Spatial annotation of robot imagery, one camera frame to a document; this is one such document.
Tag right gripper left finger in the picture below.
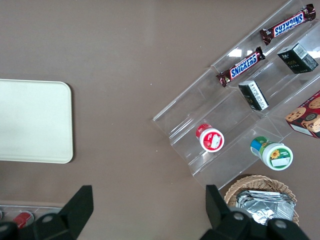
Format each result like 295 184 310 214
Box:
32 184 94 240

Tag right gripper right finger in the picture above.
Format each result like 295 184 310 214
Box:
197 184 266 240

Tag tan wicker basket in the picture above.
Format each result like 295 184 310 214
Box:
224 174 300 227

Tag cream plastic tray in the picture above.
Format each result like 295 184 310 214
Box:
0 78 74 165

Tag clear acrylic bottle rack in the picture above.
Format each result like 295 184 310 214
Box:
0 204 63 240

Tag crumpled silver foil container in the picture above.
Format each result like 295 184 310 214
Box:
235 189 297 222

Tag red cola bottle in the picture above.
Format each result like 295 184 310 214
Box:
11 210 35 229

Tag red lid white jar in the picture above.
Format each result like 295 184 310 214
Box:
195 122 225 153

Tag green lid white jar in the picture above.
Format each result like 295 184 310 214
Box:
249 136 294 171

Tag clear acrylic stepped display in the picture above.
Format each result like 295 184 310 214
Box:
152 0 320 191

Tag dark green small box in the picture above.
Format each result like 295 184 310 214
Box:
276 42 320 75
238 80 270 112

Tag red chocolate chip cookie box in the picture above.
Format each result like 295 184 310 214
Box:
285 89 320 139

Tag Snickers chocolate bar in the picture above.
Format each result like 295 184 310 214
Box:
215 46 266 88
259 3 317 46

